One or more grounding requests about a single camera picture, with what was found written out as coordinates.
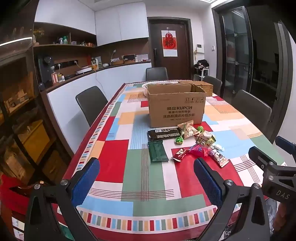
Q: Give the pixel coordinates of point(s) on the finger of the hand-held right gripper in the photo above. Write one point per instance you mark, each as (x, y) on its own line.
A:
(285, 144)
(260, 156)

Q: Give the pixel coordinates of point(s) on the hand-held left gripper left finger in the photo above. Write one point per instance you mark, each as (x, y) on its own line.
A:
(86, 178)

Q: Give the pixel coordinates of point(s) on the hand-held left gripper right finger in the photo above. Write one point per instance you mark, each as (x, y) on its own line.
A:
(208, 180)

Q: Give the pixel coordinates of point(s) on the green lollipop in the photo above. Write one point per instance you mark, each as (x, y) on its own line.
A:
(179, 140)
(200, 128)

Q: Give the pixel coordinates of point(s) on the large printed cardboard box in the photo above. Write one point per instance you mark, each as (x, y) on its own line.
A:
(175, 109)

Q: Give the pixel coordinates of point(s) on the cartoon print snack packet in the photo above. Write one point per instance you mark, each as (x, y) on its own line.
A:
(219, 158)

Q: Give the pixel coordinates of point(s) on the pink snack packet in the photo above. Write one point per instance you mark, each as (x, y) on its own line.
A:
(200, 150)

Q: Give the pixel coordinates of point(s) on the white wrapped candy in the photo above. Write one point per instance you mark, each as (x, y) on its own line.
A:
(217, 147)

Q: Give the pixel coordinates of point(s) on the gold and red snack packet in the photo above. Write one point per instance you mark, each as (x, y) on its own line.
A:
(202, 139)

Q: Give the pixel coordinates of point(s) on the grey dining chair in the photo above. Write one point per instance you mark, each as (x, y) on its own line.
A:
(214, 84)
(91, 104)
(251, 109)
(156, 74)

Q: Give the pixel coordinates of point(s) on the gold biscuit packet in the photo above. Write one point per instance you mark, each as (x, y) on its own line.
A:
(190, 133)
(185, 125)

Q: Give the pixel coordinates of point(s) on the colourful patchwork tablecloth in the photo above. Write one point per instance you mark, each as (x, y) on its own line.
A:
(138, 176)

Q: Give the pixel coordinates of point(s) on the dark green flat packet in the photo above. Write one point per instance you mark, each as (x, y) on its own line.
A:
(157, 151)

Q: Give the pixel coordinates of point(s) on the dark brown snack bar packet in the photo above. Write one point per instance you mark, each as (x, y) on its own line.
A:
(163, 136)
(163, 131)

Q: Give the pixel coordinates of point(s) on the red cloth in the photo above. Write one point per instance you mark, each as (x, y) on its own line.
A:
(13, 194)

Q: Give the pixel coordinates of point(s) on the glass display cabinet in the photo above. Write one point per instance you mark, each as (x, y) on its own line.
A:
(20, 115)

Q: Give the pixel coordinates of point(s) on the dark framed glass door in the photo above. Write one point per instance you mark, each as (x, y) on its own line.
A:
(254, 58)

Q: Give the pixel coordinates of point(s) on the white stool with black bag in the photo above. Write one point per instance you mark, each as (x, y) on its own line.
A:
(201, 66)

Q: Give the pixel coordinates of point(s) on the white plastic basket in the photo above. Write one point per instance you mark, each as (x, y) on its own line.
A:
(145, 87)

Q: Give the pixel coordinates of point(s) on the white sideboard counter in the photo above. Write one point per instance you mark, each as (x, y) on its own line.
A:
(124, 76)

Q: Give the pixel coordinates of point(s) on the white flat appliance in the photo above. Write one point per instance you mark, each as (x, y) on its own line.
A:
(83, 69)

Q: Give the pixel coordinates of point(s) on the black water dispenser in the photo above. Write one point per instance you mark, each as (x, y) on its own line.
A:
(45, 69)

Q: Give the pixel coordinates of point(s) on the white desk lamp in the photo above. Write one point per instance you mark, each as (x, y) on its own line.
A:
(113, 54)

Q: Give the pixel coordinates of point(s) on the dark wooden door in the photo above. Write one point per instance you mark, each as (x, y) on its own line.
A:
(182, 46)

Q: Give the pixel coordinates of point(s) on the white wall intercom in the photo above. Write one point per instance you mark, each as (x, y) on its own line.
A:
(200, 48)

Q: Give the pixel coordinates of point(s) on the wooden wall shelf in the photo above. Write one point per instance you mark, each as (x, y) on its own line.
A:
(64, 45)

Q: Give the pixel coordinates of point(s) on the red and white wall calendar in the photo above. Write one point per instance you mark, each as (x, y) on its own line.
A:
(169, 42)

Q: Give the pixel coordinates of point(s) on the white wall cabinets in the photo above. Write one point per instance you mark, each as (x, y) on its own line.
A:
(120, 23)

